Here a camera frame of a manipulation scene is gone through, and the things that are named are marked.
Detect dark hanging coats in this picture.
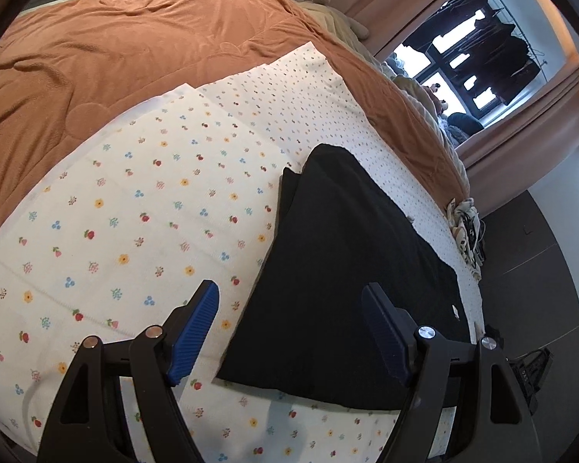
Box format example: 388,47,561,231
480,22,543,104

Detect orange-brown blanket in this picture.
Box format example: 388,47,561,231
0,0,471,252

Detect black short-sleeved button shirt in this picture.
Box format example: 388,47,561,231
215,144,481,411

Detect patterned cream cloth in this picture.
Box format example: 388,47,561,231
446,198,486,281

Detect black hanging trousers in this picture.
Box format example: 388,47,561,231
439,0,493,17

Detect beige plush toy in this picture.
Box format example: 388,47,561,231
296,0,370,42

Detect blue plush toys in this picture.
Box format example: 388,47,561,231
385,54,407,79

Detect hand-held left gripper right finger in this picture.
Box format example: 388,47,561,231
362,284,543,463

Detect bed with dotted sheet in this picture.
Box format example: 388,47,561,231
0,41,486,463

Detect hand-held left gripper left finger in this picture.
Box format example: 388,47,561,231
36,280,220,463

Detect pink curtain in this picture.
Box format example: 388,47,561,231
458,65,579,213
265,0,493,54

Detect black garment with patterned label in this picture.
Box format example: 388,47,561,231
509,347,555,396

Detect metal clothes rail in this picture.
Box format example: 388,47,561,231
487,0,547,66

